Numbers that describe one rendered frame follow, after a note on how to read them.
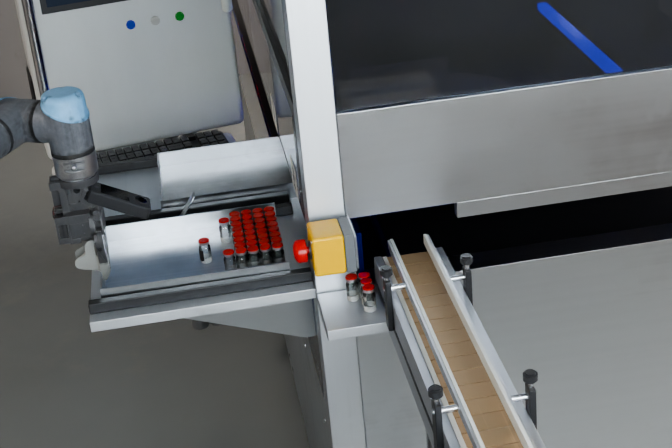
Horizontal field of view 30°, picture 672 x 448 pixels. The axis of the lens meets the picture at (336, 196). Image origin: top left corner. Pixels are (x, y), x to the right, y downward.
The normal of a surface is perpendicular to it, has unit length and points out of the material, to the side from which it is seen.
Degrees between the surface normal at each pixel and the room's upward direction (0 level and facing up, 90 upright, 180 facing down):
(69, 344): 0
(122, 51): 90
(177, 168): 0
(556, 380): 90
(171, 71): 90
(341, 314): 0
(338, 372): 90
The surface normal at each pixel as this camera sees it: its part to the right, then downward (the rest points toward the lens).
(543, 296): 0.15, 0.41
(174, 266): -0.08, -0.90
